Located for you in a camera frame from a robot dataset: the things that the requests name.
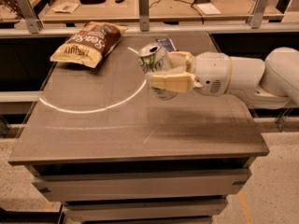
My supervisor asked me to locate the small dark remote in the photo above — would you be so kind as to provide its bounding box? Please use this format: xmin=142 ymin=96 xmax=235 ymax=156
xmin=115 ymin=0 xmax=125 ymax=4

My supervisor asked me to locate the silver green 7up can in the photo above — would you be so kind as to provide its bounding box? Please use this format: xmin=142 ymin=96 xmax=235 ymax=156
xmin=137 ymin=42 xmax=179 ymax=101

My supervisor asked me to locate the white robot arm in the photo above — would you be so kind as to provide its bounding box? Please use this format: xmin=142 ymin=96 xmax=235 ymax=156
xmin=146 ymin=47 xmax=299 ymax=109

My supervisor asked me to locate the small paper packet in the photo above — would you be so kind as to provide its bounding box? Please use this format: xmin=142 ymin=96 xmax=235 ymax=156
xmin=52 ymin=2 xmax=79 ymax=13

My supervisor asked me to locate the left metal bracket post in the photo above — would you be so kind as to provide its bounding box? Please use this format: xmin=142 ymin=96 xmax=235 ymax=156
xmin=16 ymin=0 xmax=43 ymax=34

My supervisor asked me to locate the metal bracket post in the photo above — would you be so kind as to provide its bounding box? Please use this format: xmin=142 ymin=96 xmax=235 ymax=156
xmin=16 ymin=0 xmax=43 ymax=34
xmin=247 ymin=0 xmax=269 ymax=29
xmin=138 ymin=0 xmax=150 ymax=32

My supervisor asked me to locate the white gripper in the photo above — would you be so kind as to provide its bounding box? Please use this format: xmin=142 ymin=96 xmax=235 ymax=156
xmin=146 ymin=51 xmax=231 ymax=96

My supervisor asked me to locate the black oblong object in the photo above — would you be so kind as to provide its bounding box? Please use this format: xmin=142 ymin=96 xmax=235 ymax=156
xmin=79 ymin=0 xmax=106 ymax=5

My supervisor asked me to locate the middle metal bracket post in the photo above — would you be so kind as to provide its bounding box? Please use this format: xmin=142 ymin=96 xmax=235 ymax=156
xmin=138 ymin=0 xmax=150 ymax=32

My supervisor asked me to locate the brown yellow chip bag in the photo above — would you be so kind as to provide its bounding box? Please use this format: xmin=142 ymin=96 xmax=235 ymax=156
xmin=50 ymin=21 xmax=127 ymax=68

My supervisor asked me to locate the right metal bracket post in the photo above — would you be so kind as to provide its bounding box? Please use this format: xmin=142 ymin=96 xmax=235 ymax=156
xmin=247 ymin=0 xmax=269 ymax=29

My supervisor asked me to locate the grey table drawer cabinet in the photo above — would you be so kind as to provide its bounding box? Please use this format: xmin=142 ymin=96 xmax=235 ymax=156
xmin=30 ymin=158 xmax=251 ymax=223

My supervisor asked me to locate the dark blue snack packet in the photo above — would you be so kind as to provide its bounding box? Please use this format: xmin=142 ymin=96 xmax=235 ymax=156
xmin=157 ymin=38 xmax=177 ymax=51

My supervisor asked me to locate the white paper sheet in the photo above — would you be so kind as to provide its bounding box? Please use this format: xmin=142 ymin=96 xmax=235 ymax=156
xmin=197 ymin=3 xmax=221 ymax=15

